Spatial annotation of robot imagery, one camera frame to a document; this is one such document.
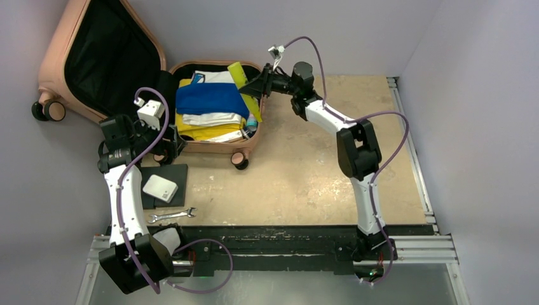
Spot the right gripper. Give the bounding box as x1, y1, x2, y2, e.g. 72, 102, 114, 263
240, 63, 299, 98

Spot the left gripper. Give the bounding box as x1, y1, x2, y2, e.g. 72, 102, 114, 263
128, 115, 186, 158

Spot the yellow cloth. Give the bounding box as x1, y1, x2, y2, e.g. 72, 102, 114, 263
175, 79, 246, 140

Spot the yellow green tube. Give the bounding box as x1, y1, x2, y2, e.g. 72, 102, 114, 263
227, 62, 263, 123

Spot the white teal spray bottle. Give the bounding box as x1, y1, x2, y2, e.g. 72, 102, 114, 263
243, 114, 258, 139

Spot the blue cloth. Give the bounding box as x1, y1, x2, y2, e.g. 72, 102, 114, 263
175, 83, 250, 119

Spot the white shirt blue print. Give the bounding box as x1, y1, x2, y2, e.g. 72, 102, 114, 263
177, 71, 246, 126

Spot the pink suitcase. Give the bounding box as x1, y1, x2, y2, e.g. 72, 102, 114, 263
31, 0, 265, 170

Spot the silver toothpaste box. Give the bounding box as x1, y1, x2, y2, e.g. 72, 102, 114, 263
205, 130, 244, 143

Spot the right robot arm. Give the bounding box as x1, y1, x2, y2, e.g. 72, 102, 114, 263
239, 62, 396, 259

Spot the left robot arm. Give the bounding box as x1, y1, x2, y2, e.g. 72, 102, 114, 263
98, 114, 189, 294

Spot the black flat notebook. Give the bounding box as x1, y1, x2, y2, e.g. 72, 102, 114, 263
140, 164, 188, 210

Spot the white square device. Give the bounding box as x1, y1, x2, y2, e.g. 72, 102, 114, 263
142, 174, 178, 203

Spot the silver wrench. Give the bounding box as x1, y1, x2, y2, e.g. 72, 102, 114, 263
147, 207, 197, 224

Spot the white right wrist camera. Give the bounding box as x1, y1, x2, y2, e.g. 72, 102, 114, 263
268, 45, 285, 71

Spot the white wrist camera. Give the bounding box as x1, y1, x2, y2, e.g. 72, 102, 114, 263
133, 97, 165, 131
268, 45, 285, 71

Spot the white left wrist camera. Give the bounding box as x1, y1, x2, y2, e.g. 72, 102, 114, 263
133, 97, 165, 131

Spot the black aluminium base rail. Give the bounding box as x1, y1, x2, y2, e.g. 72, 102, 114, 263
132, 225, 457, 281

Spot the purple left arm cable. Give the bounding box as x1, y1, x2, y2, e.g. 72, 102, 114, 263
116, 87, 234, 295

